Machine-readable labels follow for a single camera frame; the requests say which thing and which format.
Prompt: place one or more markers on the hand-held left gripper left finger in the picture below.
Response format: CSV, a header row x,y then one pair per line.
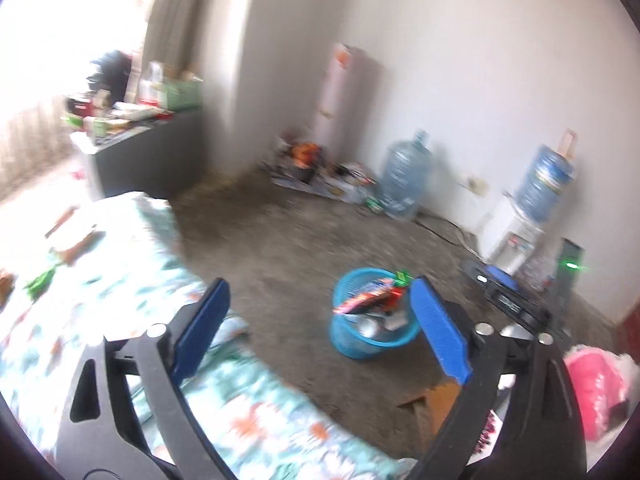
x,y
200,332

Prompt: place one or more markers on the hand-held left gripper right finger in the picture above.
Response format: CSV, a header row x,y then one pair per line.
x,y
442,332

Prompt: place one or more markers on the blue plastic basket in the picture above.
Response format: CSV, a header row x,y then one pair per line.
x,y
360,347

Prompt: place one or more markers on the red snack packet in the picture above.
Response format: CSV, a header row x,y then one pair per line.
x,y
365,297

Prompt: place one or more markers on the black flat device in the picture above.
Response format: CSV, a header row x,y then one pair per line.
x,y
500,292

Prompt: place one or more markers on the brown cardboard piece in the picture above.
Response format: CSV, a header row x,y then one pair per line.
x,y
435,405

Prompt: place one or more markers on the floral blanket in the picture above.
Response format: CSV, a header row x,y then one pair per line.
x,y
100,300

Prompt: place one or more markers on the white water dispenser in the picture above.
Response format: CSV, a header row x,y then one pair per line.
x,y
505,235

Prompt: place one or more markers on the black tower device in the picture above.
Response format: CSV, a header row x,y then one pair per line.
x,y
567,285

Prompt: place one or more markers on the clear blue water jug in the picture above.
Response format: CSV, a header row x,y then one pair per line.
x,y
545,185
405,175

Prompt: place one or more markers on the pink floral cloth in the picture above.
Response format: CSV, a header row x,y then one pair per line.
x,y
597,390

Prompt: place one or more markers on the dark desk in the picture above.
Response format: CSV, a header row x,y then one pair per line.
x,y
150,155

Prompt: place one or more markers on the black orange bag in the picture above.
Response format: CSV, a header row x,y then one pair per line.
x,y
302,160

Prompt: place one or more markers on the pile of small boxes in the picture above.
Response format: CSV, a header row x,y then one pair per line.
x,y
125,117

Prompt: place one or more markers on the green plastic basket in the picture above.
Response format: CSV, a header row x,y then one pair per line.
x,y
182,95

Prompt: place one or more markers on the pink floral panel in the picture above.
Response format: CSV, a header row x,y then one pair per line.
x,y
345,105

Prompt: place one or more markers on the metal window railing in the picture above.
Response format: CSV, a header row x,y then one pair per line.
x,y
30,150

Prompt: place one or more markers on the white plastic bag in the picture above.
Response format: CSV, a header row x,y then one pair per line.
x,y
150,85

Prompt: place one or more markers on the black clothing pile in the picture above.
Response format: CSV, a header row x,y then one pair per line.
x,y
112,77

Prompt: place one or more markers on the grey curtain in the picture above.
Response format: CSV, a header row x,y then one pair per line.
x,y
175,15

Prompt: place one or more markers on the wall socket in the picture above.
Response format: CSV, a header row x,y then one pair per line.
x,y
475,185

